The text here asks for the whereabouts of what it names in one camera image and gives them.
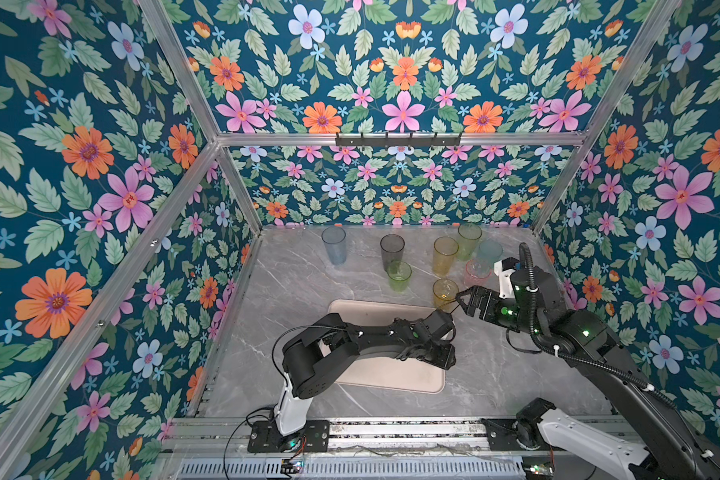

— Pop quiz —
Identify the grey tall glass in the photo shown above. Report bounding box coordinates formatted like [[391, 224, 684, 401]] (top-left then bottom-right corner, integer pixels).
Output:
[[380, 234, 405, 271]]

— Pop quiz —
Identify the green short glass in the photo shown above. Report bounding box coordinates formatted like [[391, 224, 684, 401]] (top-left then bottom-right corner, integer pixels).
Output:
[[386, 260, 412, 292]]

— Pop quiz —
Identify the light green tall glass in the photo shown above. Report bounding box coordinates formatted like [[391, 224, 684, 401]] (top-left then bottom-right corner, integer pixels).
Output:
[[457, 223, 482, 262]]

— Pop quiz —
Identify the teal short glass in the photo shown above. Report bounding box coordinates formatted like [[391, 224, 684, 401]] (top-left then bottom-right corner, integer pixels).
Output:
[[475, 239, 503, 269]]

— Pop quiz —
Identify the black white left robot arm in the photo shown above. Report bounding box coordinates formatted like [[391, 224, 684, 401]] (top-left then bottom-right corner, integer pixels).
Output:
[[273, 310, 456, 437]]

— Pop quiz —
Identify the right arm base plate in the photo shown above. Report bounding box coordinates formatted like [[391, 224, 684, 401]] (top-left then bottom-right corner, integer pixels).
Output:
[[480, 418, 561, 452]]

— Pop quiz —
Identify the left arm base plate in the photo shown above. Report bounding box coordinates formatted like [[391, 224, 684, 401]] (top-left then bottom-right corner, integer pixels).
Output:
[[247, 420, 331, 454]]

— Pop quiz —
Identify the yellow short glass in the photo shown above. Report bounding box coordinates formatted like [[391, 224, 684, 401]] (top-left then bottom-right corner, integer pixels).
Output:
[[432, 278, 459, 309]]

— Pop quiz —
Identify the yellow tall glass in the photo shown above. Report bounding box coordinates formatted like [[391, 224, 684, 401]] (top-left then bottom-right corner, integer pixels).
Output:
[[432, 236, 459, 277]]

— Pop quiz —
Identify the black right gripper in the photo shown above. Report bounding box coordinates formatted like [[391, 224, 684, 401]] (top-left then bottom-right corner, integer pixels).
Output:
[[453, 285, 544, 341]]

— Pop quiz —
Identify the beige plastic tray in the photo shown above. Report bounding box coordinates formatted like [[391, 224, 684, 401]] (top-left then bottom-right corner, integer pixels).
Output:
[[317, 299, 455, 395]]

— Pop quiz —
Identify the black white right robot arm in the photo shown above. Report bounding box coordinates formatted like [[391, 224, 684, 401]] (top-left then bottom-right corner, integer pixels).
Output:
[[455, 243, 720, 479]]

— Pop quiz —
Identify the metal hook rail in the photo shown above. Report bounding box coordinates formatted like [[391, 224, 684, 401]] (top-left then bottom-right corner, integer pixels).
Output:
[[334, 132, 462, 149]]

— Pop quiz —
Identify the blue tall glass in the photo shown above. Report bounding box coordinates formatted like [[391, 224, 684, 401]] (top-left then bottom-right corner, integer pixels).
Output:
[[321, 226, 347, 265]]

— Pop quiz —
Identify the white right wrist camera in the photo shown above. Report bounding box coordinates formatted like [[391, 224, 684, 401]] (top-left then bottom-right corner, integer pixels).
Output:
[[494, 257, 519, 299]]

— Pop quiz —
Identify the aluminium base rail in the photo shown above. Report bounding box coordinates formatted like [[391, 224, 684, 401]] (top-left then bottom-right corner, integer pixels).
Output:
[[155, 416, 661, 460]]

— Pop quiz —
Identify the white vented cable duct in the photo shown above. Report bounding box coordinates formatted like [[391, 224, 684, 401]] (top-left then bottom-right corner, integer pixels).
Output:
[[176, 457, 526, 479]]

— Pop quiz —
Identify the pink short glass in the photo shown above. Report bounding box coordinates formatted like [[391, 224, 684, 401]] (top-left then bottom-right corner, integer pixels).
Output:
[[463, 259, 493, 288]]

